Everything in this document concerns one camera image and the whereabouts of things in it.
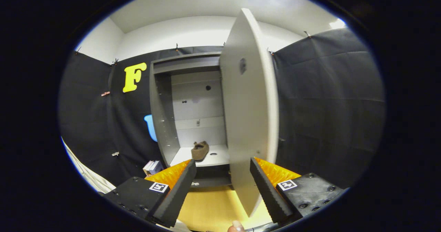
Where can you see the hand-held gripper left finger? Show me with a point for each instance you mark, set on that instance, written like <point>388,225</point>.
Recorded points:
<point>177,197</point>

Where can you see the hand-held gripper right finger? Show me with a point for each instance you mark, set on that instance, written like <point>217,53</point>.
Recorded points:
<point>267,194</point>

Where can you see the brown fuzzy shoe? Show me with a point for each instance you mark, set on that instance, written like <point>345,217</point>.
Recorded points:
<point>200,151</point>

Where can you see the beige shoe cabinet door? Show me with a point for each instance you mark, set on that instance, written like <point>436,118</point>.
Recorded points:
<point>248,121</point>

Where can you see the grey shoe cabinet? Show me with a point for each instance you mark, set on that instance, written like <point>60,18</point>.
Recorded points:
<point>162,104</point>

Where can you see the blue book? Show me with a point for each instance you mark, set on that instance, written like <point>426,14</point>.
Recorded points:
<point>156,167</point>

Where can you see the beige spine book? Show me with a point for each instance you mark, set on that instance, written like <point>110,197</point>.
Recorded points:
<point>150,168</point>

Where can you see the small silver clip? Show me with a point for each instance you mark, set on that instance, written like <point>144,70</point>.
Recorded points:
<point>115,153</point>

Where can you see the black backdrop cloth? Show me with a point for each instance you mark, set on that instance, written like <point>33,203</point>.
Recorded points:
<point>327,121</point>

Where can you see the small red clip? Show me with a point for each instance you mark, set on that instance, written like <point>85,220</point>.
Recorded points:
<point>105,93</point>

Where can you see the ceiling light strip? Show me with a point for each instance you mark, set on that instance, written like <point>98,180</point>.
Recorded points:
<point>337,23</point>

